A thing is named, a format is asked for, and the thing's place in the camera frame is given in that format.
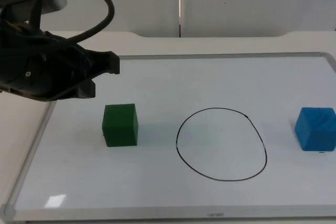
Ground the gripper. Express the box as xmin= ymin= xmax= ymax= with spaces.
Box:
xmin=0 ymin=20 xmax=120 ymax=102

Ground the green cube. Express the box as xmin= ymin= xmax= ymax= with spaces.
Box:
xmin=101 ymin=103 xmax=139 ymax=148

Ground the blue cube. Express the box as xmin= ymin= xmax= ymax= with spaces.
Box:
xmin=293 ymin=106 xmax=336 ymax=153

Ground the grey-framed whiteboard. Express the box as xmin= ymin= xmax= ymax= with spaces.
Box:
xmin=0 ymin=51 xmax=336 ymax=222

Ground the black cable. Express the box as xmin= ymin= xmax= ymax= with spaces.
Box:
xmin=54 ymin=0 xmax=116 ymax=45

